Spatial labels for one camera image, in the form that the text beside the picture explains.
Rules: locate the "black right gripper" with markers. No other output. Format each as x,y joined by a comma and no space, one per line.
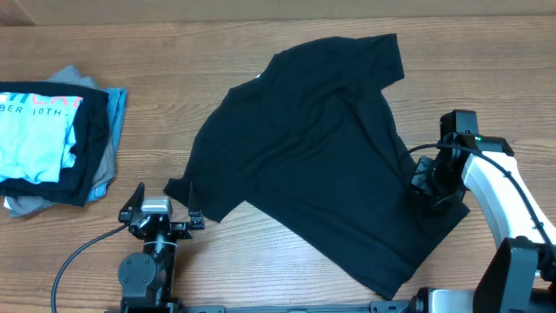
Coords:
422,176

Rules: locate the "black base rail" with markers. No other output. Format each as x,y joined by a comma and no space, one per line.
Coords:
372,307

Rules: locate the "folded grey shirt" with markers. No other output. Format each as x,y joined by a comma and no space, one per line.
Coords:
94,155

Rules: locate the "folded black printed t-shirt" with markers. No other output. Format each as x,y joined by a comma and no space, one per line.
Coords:
37,134

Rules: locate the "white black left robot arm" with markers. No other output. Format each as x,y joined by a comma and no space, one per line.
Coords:
147,277

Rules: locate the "folded blue shirt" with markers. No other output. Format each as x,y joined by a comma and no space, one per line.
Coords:
116,108

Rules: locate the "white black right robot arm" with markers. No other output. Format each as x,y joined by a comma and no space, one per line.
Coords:
524,237

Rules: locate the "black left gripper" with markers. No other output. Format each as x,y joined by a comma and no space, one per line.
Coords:
195,220

